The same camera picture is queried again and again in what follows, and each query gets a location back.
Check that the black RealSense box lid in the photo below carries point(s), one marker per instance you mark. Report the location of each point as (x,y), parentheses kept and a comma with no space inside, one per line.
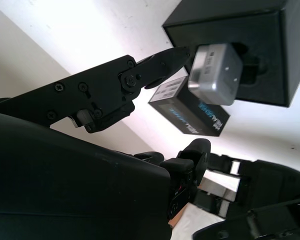
(190,117)

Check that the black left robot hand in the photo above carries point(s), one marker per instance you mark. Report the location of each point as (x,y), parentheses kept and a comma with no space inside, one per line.
(270,200)

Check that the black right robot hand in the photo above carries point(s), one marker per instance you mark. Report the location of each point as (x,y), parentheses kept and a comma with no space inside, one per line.
(65,187)

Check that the small silver cube camera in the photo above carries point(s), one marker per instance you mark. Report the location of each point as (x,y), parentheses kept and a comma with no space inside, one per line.
(215,75)

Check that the black box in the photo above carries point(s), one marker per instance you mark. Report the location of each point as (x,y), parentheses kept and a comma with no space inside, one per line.
(272,37)

